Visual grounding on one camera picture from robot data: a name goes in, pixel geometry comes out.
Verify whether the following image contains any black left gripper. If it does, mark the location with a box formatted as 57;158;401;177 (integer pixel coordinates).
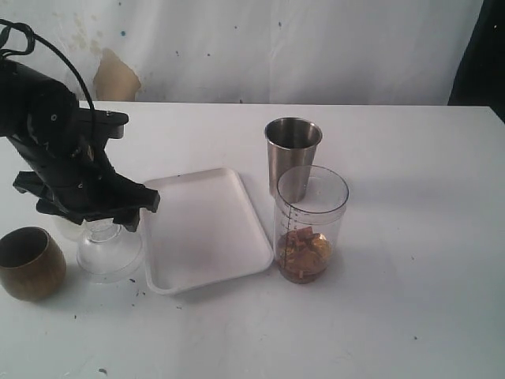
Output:
7;107;160;232

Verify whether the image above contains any clear measuring cup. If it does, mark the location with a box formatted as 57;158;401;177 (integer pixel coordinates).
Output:
273;165;350;269

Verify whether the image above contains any gold foil ball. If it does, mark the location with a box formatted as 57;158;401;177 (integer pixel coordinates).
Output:
311;233;332;263

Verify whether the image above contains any clear plastic jar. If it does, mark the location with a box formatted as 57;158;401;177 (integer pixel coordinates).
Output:
51;216;84;242

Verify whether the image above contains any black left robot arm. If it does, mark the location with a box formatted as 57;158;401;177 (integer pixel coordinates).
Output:
1;60;160;232

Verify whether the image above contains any stainless steel cup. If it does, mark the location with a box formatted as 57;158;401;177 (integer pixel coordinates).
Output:
264;117;323;203

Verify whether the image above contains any clear dome shaker lid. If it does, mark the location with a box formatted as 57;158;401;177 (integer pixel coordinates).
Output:
77;219;143;283

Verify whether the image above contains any wooden cubes pile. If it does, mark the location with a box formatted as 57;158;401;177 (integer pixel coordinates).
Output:
275;227;330;283

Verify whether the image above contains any brown wooden cup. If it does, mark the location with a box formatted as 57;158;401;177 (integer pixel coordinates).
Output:
1;227;66;302

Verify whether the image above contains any dark curtain at right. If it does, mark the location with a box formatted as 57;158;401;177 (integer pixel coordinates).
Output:
448;0;505;119

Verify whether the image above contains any white rectangular tray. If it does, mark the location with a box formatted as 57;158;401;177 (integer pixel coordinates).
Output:
140;167;274;295

